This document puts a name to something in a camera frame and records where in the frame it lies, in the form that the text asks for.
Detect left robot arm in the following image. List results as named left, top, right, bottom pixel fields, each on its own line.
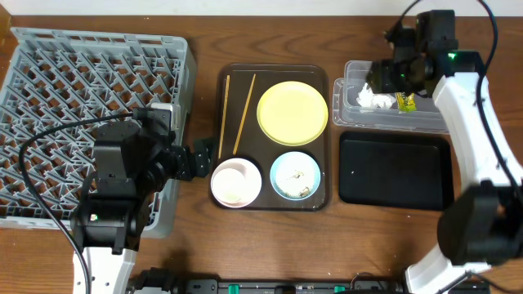
left=71, top=108, right=216, bottom=293

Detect yellow plate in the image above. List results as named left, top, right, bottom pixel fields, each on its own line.
left=257, top=81, right=329, bottom=146

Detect crumpled white tissue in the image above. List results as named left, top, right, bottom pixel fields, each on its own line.
left=356, top=83, right=396, bottom=109

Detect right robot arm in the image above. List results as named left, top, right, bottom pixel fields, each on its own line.
left=367, top=10, right=522, bottom=293

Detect left wooden chopstick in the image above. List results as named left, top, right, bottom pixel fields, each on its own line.
left=218, top=75, right=230, bottom=159

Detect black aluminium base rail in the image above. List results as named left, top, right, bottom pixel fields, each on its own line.
left=126, top=267, right=491, bottom=294

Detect black tray bin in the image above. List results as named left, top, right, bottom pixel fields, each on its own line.
left=338, top=131, right=454, bottom=212

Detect right wooden chopstick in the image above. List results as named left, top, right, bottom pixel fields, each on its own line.
left=233, top=73, right=257, bottom=155

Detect wooden chopstick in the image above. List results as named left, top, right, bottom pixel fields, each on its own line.
left=218, top=75, right=230, bottom=159
left=233, top=73, right=257, bottom=155

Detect light blue bowl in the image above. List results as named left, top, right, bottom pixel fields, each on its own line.
left=270, top=151, right=322, bottom=201

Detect rice and food scraps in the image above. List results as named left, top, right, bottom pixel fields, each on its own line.
left=275, top=162, right=315, bottom=199

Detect clear plastic waste bin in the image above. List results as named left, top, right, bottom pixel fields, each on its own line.
left=332, top=60, right=448, bottom=134

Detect green orange snack wrapper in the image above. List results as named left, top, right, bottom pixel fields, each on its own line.
left=395, top=92, right=417, bottom=113

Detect dark brown serving tray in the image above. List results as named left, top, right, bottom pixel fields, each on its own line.
left=215, top=64, right=331, bottom=212

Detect pink bowl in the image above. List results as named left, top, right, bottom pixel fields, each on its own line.
left=211, top=158, right=262, bottom=208

